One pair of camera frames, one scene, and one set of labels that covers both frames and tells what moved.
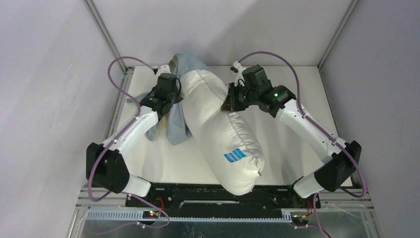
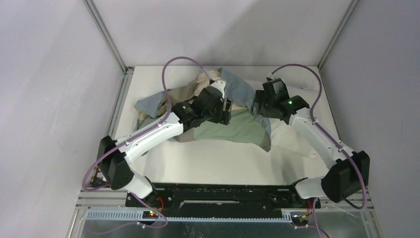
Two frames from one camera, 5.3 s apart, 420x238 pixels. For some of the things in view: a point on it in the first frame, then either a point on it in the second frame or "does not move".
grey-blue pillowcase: (136, 98) -> (245, 126)
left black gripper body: (175, 97) -> (217, 115)
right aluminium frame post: (349, 12) does not move
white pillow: (225, 141) -> (283, 137)
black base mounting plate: (207, 197) does not move
